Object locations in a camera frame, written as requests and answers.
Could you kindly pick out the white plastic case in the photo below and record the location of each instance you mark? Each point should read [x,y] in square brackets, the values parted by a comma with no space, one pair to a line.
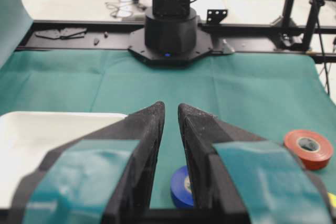
[27,136]

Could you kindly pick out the black perforated bracket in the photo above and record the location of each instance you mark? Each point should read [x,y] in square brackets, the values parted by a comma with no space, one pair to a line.
[215,16]

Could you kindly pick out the green table cloth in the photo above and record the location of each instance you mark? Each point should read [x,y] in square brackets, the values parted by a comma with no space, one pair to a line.
[267,94]

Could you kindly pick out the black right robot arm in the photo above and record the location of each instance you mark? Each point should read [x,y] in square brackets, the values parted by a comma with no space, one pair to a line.
[170,19]

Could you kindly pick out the red tape roll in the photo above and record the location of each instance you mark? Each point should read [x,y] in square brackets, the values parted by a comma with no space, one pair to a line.
[312,148]

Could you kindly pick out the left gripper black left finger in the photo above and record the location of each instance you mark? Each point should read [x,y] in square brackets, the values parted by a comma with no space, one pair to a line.
[95,178]

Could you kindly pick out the black aluminium frame rail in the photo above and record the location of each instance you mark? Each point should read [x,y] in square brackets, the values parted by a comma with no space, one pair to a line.
[227,39]

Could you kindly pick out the blue tape roll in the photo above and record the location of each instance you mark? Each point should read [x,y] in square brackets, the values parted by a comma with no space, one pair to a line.
[180,188]

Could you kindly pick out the yellow tape roll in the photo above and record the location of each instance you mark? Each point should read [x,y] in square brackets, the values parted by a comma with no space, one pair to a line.
[332,199]

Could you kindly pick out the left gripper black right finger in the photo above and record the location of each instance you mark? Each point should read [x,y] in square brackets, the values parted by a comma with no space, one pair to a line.
[242,177]

